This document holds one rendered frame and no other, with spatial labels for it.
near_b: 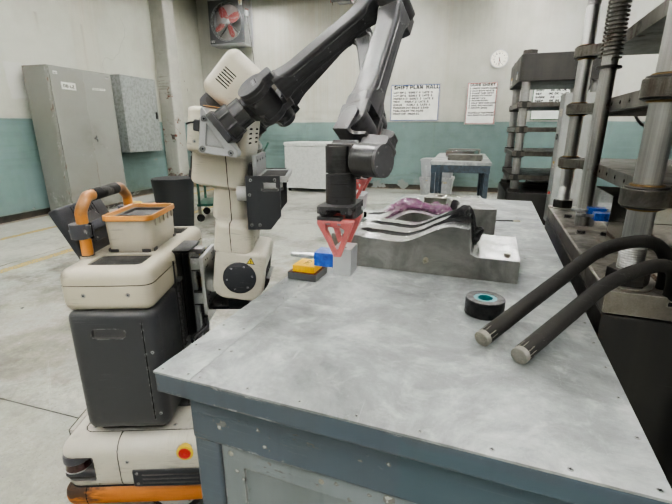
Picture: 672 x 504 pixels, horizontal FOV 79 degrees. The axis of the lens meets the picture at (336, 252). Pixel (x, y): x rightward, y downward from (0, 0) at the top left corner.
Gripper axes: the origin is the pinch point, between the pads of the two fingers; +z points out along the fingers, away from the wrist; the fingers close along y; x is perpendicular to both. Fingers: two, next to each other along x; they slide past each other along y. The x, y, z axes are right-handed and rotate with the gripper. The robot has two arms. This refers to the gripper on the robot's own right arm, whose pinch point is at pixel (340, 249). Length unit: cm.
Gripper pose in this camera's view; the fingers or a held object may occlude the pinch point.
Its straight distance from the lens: 80.0
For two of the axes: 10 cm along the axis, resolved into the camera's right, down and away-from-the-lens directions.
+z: 0.0, 9.6, 2.8
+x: -9.6, -0.8, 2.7
